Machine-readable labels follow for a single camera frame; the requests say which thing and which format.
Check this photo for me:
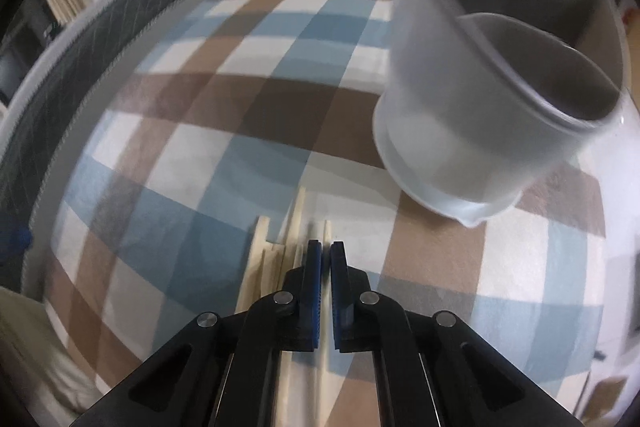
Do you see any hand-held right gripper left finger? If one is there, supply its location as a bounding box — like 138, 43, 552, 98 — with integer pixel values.
70, 239, 321, 427

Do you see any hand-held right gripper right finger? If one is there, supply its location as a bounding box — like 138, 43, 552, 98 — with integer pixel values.
330, 241, 586, 427

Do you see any wooden chopstick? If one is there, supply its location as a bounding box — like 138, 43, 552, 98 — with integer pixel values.
272, 187, 307, 427
255, 241, 291, 303
235, 216, 272, 313

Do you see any plaid blanket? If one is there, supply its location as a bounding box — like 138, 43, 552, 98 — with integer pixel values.
42, 0, 631, 427

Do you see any beige cloth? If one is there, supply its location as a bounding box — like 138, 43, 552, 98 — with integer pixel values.
0, 284, 103, 427

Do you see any blue object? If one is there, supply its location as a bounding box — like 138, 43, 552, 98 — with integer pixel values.
0, 227, 32, 260

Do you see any grey quilted bed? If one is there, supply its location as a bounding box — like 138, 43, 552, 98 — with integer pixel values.
0, 0, 211, 258

